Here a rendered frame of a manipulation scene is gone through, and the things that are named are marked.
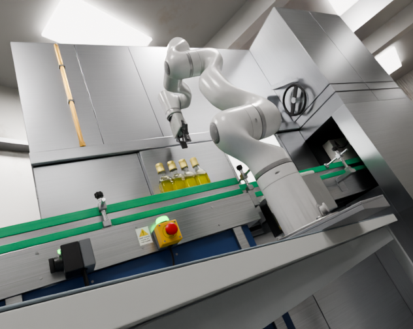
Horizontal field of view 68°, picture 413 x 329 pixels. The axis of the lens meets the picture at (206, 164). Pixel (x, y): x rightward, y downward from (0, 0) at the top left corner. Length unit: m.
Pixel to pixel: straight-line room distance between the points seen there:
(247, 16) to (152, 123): 3.34
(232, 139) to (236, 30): 4.03
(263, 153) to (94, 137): 0.97
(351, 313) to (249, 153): 1.15
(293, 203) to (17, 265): 0.78
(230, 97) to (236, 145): 0.21
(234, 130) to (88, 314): 0.71
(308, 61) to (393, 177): 0.88
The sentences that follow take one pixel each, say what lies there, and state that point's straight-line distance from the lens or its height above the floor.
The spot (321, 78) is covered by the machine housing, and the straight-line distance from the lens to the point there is 2.10.
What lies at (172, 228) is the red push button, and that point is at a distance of 1.01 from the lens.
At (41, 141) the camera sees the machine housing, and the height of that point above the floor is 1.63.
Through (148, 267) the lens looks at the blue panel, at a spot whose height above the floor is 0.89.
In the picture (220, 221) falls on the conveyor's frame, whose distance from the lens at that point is 1.19.
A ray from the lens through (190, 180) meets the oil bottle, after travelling 1.38.
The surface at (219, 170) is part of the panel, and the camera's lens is 1.66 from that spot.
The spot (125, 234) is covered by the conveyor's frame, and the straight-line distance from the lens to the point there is 1.08.
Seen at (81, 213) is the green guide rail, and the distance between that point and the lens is 1.11.
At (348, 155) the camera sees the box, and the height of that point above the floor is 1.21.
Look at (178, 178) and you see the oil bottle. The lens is 1.36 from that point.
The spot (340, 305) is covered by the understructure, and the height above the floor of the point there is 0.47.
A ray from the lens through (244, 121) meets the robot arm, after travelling 0.91.
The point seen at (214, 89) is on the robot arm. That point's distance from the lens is 1.06.
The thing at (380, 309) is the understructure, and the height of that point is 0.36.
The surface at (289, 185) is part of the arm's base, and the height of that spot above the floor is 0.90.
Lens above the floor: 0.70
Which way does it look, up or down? 23 degrees up
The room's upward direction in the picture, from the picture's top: 24 degrees counter-clockwise
